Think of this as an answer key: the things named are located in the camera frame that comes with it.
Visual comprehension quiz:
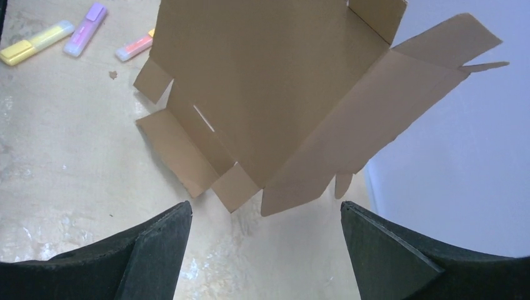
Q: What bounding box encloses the purple highlighter marker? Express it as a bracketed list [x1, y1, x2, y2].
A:
[63, 2, 108, 58]

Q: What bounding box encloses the brown cardboard box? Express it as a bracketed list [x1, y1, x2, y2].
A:
[134, 1, 504, 216]

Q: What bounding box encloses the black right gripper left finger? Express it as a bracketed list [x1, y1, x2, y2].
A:
[1, 201, 193, 299]

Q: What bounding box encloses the orange highlighter marker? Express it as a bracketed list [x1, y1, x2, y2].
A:
[115, 28, 155, 62]

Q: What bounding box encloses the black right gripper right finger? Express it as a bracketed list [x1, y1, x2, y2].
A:
[341, 201, 529, 299]

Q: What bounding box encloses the yellow highlighter marker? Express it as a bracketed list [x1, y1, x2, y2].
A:
[1, 20, 75, 66]

